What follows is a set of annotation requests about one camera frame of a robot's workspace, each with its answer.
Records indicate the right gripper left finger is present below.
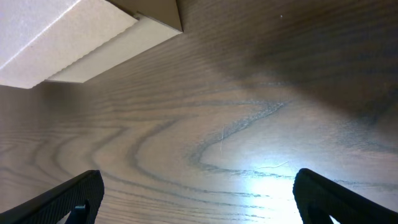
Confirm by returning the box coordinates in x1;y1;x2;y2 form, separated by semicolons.
1;170;104;224

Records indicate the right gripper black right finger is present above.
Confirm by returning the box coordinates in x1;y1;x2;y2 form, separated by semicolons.
293;168;397;224

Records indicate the brown cardboard box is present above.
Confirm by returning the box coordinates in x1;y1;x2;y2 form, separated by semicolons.
1;0;183;89

